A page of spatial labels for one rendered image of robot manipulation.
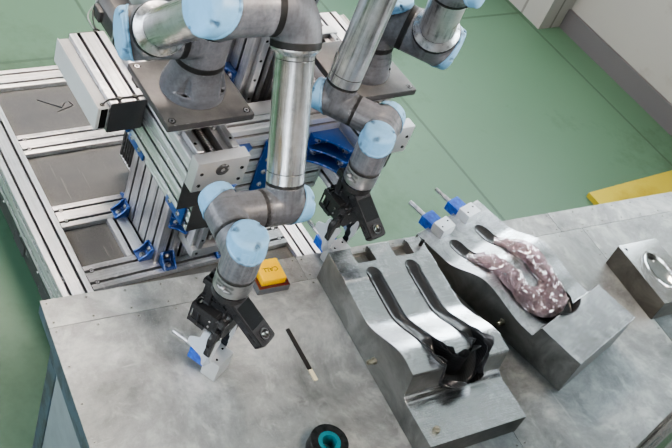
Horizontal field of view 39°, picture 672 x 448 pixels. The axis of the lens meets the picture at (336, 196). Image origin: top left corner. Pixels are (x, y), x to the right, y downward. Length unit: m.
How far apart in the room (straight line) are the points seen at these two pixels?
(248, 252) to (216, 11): 0.42
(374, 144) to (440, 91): 2.47
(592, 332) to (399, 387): 0.53
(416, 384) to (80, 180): 1.51
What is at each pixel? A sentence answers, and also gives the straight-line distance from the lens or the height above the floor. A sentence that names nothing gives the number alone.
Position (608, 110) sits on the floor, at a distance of 4.98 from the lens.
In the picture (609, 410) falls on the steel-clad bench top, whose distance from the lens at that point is 2.35.
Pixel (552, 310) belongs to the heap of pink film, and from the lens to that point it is 2.33.
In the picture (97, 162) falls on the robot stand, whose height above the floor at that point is 0.21.
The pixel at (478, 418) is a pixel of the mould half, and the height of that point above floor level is 0.86.
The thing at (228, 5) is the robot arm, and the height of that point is 1.53.
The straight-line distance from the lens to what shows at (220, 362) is 1.94.
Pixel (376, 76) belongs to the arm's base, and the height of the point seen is 1.07.
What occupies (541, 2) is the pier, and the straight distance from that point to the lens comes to 5.31.
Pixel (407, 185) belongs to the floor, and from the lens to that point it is 3.86.
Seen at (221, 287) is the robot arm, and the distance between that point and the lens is 1.75.
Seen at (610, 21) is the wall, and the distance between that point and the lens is 5.26.
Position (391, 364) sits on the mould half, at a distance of 2.02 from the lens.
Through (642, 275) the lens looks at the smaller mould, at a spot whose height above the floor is 0.87.
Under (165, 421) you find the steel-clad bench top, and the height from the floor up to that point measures 0.80.
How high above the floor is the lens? 2.39
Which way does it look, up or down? 41 degrees down
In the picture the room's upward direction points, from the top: 24 degrees clockwise
